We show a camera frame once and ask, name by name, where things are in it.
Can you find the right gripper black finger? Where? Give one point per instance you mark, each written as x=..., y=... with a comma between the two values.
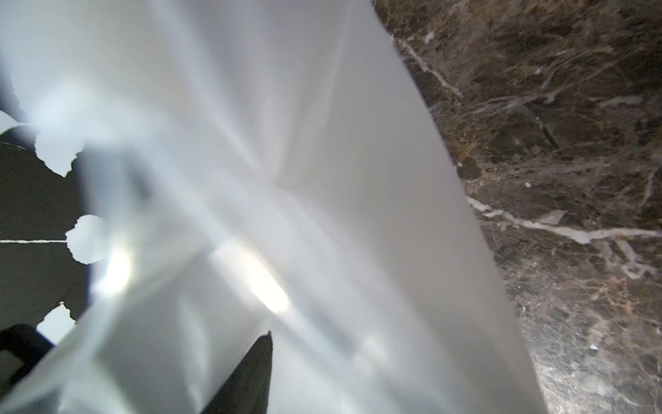
x=246, y=391

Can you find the clear zip-top bag top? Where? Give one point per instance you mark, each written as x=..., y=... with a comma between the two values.
x=258, y=166

